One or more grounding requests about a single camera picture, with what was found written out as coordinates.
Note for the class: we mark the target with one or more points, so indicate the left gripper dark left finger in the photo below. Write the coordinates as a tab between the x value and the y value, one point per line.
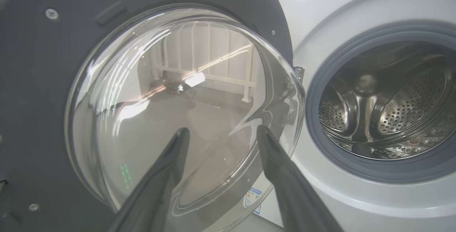
156	189

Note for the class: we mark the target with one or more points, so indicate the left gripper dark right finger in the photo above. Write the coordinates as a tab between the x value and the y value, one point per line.
292	196

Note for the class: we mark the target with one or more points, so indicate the black round glass washer door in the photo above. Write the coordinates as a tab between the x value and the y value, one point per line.
35	82

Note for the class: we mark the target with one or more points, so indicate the white front-load washing machine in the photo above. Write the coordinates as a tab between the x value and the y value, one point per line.
356	203

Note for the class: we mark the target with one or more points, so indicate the washing machine door hinge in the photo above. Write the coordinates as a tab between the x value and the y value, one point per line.
298	71

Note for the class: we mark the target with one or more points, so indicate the stainless steel washer drum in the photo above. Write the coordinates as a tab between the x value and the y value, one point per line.
409	111

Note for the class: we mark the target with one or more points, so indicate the blue energy label sticker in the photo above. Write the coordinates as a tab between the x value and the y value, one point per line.
253	198

